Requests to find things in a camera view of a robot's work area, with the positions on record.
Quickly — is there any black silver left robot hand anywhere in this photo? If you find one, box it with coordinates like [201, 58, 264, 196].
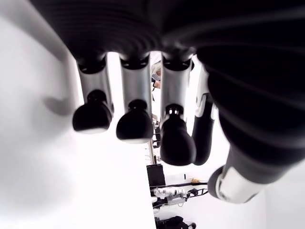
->
[30, 0, 305, 205]

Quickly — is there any seated person in white shirt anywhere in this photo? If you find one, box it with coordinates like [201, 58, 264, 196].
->
[150, 59, 163, 90]

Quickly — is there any black cabinet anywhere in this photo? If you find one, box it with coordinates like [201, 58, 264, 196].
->
[146, 164, 166, 188]

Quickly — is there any black bag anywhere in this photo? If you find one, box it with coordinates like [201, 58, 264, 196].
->
[156, 216, 197, 229]

